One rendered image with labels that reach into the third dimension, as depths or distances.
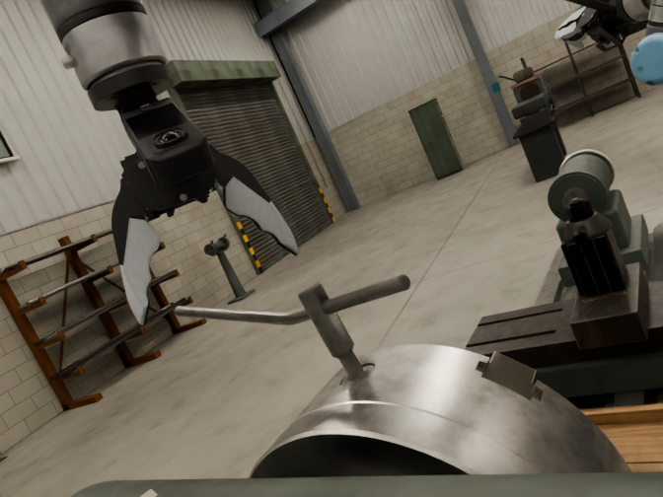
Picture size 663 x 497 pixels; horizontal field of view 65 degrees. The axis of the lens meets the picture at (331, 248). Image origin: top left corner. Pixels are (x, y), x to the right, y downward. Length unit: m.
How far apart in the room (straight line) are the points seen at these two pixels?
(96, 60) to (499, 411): 0.41
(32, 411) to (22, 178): 3.22
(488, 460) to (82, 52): 0.42
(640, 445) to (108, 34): 0.81
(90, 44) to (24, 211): 8.02
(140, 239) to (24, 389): 7.30
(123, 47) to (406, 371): 0.34
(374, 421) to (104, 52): 0.35
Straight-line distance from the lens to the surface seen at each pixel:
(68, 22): 0.49
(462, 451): 0.37
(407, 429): 0.37
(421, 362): 0.44
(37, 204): 8.63
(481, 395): 0.41
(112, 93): 0.47
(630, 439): 0.89
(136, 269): 0.47
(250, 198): 0.47
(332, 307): 0.42
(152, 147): 0.39
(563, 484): 0.25
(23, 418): 7.70
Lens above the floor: 1.40
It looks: 8 degrees down
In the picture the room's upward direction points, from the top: 25 degrees counter-clockwise
